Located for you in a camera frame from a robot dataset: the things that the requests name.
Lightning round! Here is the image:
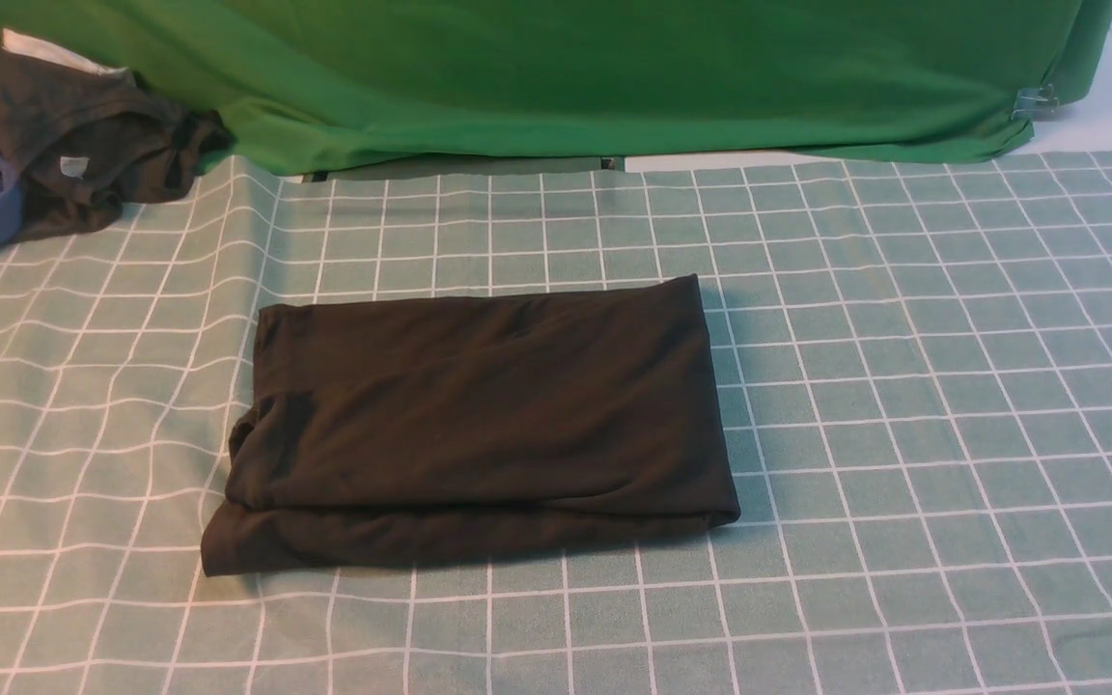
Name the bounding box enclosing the green backdrop cloth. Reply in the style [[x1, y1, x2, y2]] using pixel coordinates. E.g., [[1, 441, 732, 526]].
[[0, 1, 1112, 175]]

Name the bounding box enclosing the white cloth behind garments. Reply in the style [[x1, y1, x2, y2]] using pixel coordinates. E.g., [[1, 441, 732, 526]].
[[1, 28, 135, 82]]

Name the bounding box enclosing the dark gray long-sleeve shirt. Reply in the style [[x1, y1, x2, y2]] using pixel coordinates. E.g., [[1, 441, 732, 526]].
[[200, 274, 741, 577]]

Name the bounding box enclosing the silver binder clip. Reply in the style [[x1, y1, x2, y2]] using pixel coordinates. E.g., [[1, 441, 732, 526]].
[[1011, 83, 1062, 122]]

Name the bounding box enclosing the teal checkered tablecloth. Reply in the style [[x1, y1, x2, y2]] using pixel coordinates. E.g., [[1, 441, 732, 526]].
[[0, 153, 1112, 694]]

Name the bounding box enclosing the crumpled dark gray garment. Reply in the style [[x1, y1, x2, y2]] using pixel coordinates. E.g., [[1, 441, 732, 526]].
[[0, 48, 234, 244]]

